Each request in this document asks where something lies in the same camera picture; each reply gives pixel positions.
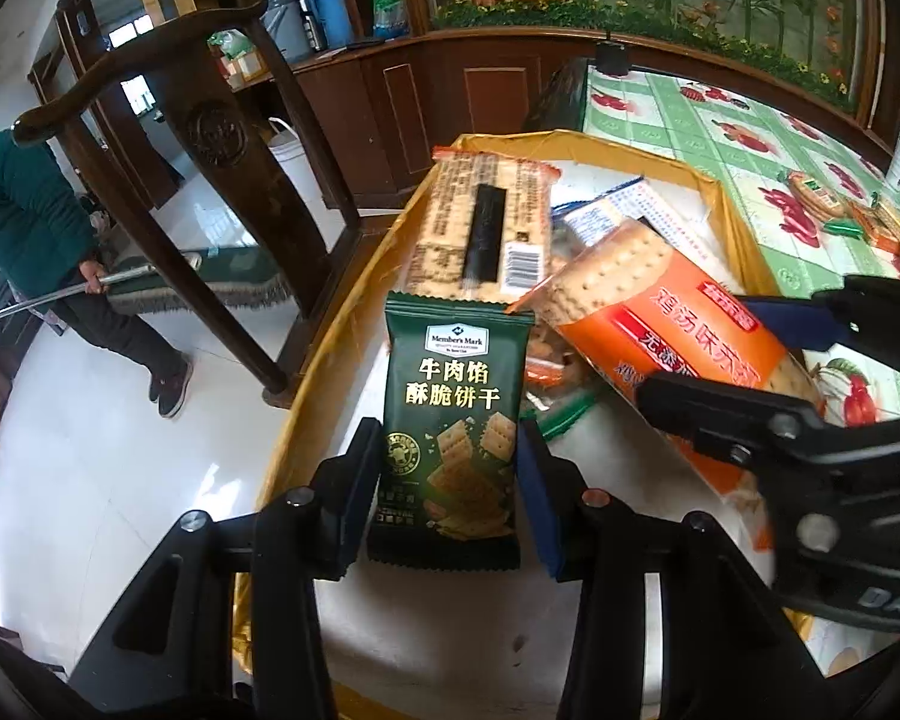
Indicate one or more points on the round cracker packet green edges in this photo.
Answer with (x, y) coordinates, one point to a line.
(817, 195)

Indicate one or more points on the clear water bottle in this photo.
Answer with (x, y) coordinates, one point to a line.
(390, 11)

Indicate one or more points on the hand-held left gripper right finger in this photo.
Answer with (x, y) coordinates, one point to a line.
(547, 510)

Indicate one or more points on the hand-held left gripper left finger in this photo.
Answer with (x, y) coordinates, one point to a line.
(360, 502)

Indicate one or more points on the small cardboard carton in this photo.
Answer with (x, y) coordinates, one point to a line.
(246, 67)

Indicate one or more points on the dark green snack packet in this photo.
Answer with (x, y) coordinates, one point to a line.
(450, 427)

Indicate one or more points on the white bucket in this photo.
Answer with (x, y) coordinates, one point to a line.
(285, 154)

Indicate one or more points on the white cardboard box yellow tape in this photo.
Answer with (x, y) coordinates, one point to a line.
(330, 390)

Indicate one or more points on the clear cracker packet orange edges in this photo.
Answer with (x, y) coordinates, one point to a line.
(450, 225)

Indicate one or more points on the large orange cracker packet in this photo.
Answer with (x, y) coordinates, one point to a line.
(682, 330)

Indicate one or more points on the black table clamp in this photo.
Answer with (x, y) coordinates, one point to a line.
(613, 58)

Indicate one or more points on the stacked biscuit packet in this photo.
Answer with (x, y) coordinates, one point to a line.
(555, 360)

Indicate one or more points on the green mop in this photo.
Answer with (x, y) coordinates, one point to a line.
(195, 281)

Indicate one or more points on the green bag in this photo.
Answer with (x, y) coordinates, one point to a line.
(231, 45)

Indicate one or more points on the dark wooden display cabinet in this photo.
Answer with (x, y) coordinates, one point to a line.
(435, 105)

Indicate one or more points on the clear biscuit packet blue edges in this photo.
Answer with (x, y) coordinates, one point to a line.
(645, 206)

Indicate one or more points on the blue thermos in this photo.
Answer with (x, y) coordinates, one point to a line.
(331, 11)

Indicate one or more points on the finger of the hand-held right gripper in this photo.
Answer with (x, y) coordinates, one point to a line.
(791, 326)
(720, 412)

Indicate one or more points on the dark wooden chair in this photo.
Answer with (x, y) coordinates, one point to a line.
(217, 142)

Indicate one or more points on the artificial flower display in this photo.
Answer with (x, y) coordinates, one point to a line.
(570, 11)

